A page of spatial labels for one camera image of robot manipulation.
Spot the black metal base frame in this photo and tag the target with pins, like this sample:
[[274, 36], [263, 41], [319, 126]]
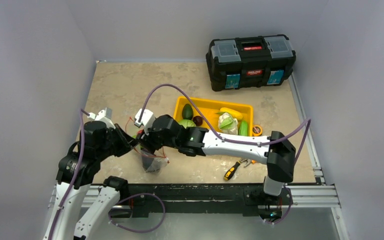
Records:
[[246, 199]]

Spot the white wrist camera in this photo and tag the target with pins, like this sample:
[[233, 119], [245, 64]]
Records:
[[104, 116], [144, 118]]

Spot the green cabbage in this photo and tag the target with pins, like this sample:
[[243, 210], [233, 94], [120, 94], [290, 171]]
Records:
[[187, 123]]

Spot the clear orange zip bag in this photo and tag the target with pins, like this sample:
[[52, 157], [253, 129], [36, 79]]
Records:
[[142, 151]]

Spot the green pepper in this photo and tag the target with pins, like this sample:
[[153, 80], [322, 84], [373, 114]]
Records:
[[243, 129]]

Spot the yellow black screwdriver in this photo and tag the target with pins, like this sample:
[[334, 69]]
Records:
[[231, 171]]

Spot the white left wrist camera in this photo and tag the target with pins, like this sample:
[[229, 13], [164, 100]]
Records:
[[104, 116]]

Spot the purple eggplant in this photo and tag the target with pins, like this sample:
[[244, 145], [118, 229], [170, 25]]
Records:
[[151, 164]]

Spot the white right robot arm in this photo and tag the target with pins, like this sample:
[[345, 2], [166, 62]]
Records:
[[274, 151]]

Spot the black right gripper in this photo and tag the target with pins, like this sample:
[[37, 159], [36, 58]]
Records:
[[148, 141]]

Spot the dark green avocado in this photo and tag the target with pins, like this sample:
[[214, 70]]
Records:
[[187, 112]]

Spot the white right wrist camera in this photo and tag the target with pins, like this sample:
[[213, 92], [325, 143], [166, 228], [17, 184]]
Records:
[[144, 118]]

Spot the dark red plum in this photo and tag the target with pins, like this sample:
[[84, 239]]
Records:
[[198, 120]]

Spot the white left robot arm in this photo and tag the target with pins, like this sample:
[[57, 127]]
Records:
[[97, 142]]

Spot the orange handled pliers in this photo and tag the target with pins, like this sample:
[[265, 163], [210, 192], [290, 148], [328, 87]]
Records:
[[246, 162]]

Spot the yellow banana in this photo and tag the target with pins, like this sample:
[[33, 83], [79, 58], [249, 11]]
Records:
[[234, 113]]

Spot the white cauliflower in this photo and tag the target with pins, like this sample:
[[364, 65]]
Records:
[[228, 124]]

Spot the yellow plastic tray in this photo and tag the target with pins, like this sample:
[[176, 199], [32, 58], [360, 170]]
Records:
[[210, 108]]

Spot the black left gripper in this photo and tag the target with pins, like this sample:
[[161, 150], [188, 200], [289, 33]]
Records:
[[124, 147]]

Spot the black plastic toolbox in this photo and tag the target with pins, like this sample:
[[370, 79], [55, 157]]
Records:
[[245, 62]]

